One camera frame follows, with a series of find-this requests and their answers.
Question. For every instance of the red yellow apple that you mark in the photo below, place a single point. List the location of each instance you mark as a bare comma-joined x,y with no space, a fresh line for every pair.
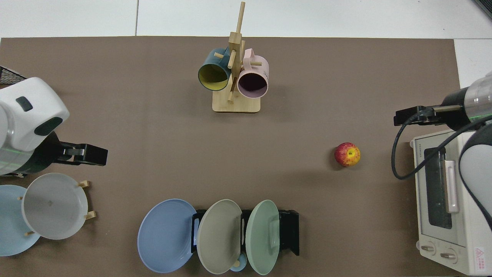
347,154

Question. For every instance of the wooden peg plate rack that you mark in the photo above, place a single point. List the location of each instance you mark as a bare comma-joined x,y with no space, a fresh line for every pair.
84,184

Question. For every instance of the light grey plate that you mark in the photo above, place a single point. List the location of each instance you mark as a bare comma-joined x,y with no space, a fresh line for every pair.
54,206

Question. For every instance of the pale blue plate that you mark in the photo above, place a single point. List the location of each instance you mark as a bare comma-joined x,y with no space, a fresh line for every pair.
11,227

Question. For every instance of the beige grey plate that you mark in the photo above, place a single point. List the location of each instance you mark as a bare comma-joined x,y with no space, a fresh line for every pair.
219,238

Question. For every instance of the black dish rack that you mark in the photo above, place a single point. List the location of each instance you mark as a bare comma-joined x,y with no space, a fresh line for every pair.
288,231

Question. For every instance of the green plate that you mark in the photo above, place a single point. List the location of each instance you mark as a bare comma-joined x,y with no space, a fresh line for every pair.
261,238

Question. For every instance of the brown table cloth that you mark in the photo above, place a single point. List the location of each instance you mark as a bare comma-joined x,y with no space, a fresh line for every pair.
153,115

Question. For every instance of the dark ribbed object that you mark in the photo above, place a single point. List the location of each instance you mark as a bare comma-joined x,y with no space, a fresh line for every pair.
485,7

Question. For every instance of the pale toaster oven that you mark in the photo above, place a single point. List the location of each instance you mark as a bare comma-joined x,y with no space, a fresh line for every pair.
434,238

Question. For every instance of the teal mug yellow inside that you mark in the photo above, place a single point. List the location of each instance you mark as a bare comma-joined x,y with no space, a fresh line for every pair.
213,77

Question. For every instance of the wooden cup stand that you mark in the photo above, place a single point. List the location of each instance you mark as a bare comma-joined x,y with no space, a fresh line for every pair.
235,103

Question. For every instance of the pink mug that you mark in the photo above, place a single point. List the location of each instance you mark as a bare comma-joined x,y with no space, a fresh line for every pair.
252,85

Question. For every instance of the small blue round thing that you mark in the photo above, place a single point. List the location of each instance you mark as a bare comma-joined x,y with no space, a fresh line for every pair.
241,266

